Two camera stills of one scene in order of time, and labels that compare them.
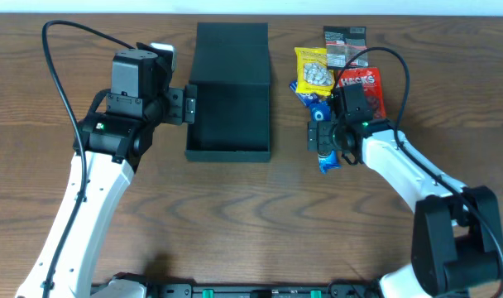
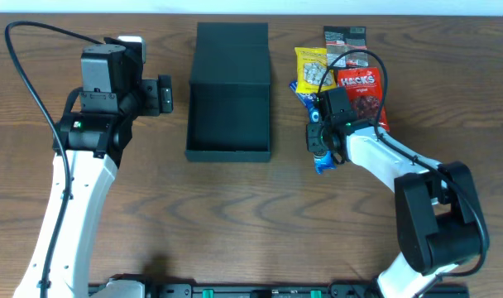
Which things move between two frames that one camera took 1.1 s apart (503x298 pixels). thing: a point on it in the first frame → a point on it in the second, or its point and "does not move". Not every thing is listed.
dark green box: (230, 68) does not move
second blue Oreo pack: (307, 98) does not move
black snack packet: (342, 43) does not move
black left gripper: (184, 105) → (165, 94)
